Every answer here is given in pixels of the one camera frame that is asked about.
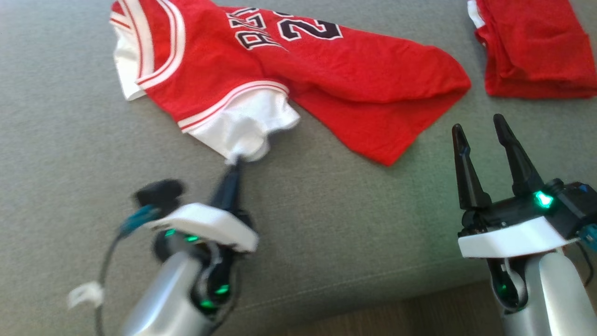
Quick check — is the red white basketball jersey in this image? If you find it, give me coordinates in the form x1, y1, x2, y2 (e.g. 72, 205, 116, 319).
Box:
109, 0, 472, 167

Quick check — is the red basketball shorts white stripe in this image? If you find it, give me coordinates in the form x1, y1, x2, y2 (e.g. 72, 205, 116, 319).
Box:
467, 0, 597, 100

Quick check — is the white cable tag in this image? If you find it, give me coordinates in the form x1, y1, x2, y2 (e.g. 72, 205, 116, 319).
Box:
66, 281, 104, 310

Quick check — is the teal left camera cable connector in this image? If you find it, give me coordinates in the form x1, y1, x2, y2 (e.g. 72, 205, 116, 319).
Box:
119, 204, 162, 236

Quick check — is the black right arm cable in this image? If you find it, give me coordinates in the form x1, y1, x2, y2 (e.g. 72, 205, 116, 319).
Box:
572, 240, 597, 287

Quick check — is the teal right camera cable connector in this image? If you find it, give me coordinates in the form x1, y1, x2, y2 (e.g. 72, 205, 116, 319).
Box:
579, 223, 597, 247

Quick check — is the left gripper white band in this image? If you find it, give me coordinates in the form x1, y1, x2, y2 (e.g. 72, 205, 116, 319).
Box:
148, 158, 260, 253

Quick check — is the teal camera cable connector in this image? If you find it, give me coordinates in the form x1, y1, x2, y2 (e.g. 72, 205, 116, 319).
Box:
579, 223, 597, 247
119, 204, 162, 236

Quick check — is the large grey fabric sofa ottoman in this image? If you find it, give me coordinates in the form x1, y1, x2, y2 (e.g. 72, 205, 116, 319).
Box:
0, 0, 597, 336

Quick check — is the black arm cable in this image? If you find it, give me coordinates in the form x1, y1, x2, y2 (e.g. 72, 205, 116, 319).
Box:
572, 240, 597, 287
94, 231, 125, 336

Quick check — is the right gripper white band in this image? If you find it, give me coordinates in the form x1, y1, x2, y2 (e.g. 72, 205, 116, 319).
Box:
451, 113, 580, 260

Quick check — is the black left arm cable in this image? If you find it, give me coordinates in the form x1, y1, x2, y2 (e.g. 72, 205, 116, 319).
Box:
94, 231, 125, 336

